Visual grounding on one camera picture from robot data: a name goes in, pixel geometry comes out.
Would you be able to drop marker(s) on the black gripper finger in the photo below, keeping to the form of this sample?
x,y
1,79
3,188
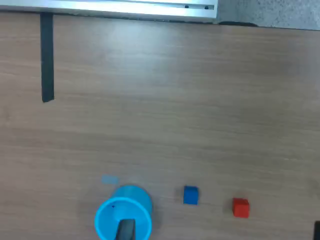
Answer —
x,y
317,232
126,231

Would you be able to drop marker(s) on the blue cube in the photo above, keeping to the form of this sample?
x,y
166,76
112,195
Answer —
x,y
190,196

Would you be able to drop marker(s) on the aluminium robot base table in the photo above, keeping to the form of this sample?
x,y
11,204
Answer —
x,y
112,7

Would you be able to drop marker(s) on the grey-blue tape piece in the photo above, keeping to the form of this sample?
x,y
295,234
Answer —
x,y
110,180

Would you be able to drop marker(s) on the red cube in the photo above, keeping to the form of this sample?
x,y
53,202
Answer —
x,y
240,208

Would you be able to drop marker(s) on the blue plastic bin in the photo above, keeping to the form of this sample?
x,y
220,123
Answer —
x,y
110,220

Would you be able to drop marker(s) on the black tape strip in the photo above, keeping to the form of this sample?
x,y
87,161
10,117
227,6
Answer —
x,y
47,62

